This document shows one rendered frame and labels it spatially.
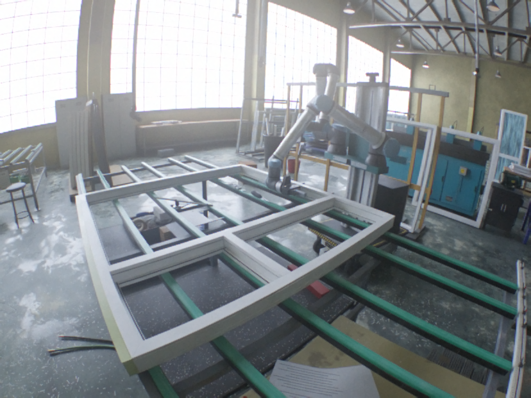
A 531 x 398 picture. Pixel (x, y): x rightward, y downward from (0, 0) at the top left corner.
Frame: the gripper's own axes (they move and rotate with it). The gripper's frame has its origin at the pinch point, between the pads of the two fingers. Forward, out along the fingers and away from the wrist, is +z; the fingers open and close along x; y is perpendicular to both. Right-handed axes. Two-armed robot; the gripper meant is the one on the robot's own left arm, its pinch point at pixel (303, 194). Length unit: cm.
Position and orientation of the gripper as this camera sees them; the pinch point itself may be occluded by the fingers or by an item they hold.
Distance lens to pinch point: 175.8
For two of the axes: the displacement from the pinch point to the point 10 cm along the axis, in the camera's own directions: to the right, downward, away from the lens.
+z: 6.6, 2.9, -7.0
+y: -0.4, 9.4, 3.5
